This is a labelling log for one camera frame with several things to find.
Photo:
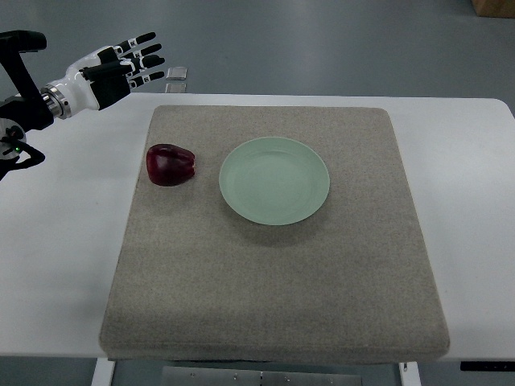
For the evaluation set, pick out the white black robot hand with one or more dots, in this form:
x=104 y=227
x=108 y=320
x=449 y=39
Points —
x=104 y=77

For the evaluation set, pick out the red apple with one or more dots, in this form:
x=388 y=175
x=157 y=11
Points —
x=169 y=165

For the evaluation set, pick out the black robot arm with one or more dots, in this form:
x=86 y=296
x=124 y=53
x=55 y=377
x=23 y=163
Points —
x=27 y=110

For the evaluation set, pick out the lower floor socket plate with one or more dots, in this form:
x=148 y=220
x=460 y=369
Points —
x=175 y=87

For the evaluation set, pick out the floor socket plate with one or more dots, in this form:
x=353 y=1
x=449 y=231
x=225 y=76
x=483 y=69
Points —
x=175 y=87
x=176 y=73

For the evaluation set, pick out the upper floor socket plate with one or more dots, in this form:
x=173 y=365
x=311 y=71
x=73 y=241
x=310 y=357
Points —
x=176 y=73

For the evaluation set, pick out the green plate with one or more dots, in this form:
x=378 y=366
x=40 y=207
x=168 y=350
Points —
x=274 y=181

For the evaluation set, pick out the beige fabric mat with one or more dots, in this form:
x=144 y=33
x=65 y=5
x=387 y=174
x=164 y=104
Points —
x=350 y=284

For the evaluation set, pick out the cardboard box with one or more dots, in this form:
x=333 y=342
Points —
x=494 y=8

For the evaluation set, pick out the black table control panel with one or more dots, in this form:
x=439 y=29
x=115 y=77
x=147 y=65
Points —
x=487 y=366

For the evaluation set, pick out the white table leg frame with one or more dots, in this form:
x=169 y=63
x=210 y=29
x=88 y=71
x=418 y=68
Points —
x=103 y=372

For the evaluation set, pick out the metal base plate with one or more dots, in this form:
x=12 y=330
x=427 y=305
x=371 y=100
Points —
x=183 y=376

